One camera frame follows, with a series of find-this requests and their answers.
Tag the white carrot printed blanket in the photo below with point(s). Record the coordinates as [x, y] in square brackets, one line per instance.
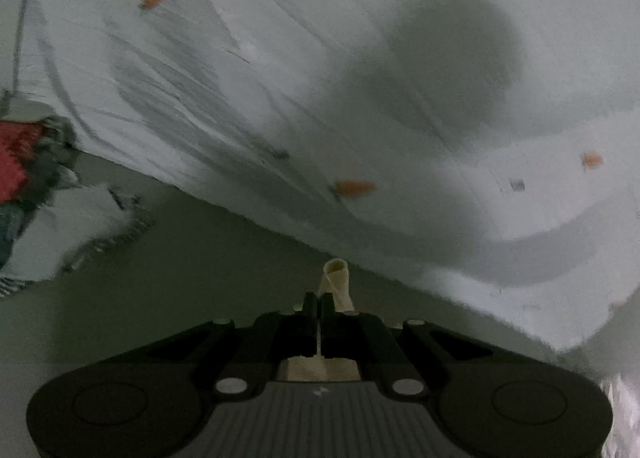
[350, 87]

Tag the cream cloth garment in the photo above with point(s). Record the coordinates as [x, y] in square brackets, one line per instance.
[336, 282]

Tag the white garment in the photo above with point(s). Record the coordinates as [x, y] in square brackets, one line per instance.
[75, 233]

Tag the red garment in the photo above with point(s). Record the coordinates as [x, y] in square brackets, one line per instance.
[12, 162]

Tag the grey green garment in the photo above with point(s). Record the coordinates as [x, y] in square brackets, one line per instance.
[50, 172]

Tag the grey bed sheet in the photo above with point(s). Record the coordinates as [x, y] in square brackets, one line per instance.
[190, 283]

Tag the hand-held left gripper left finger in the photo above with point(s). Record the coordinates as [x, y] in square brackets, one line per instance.
[312, 309]

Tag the grey white striped cloth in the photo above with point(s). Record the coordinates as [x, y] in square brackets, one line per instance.
[127, 230]

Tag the blue jeans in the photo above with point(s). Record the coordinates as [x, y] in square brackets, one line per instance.
[7, 233]

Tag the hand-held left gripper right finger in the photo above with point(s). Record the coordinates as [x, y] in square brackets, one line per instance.
[327, 309]

